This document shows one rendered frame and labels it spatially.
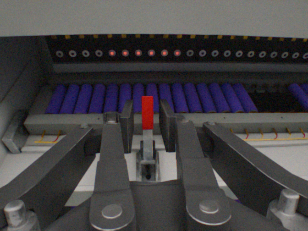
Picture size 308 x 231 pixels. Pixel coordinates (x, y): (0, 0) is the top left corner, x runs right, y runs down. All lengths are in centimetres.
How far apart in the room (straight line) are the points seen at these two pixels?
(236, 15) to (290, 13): 5
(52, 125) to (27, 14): 14
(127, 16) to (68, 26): 5
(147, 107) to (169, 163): 8
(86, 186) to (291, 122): 27
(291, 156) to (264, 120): 6
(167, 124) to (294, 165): 20
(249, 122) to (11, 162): 30
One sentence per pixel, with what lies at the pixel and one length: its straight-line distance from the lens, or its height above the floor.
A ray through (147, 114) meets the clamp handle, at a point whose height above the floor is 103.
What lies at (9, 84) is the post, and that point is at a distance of 32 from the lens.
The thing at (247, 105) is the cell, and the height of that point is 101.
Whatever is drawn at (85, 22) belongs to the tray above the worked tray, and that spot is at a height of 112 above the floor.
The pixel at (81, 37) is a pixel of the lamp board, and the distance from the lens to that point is 33.
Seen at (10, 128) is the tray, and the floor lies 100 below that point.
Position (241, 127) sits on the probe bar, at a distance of 29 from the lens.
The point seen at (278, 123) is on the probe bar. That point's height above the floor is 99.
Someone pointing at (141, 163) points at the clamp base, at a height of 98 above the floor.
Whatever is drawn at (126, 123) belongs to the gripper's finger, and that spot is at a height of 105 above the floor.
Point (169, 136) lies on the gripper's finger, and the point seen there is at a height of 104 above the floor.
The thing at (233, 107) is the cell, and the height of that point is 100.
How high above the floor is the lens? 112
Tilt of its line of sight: 26 degrees down
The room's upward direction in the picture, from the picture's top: 1 degrees clockwise
